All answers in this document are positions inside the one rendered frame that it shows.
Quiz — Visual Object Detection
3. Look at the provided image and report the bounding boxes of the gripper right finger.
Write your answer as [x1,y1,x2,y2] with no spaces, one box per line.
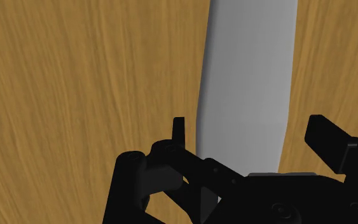
[304,114,358,224]

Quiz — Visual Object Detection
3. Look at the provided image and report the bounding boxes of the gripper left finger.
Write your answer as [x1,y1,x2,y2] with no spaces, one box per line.
[102,116,245,224]

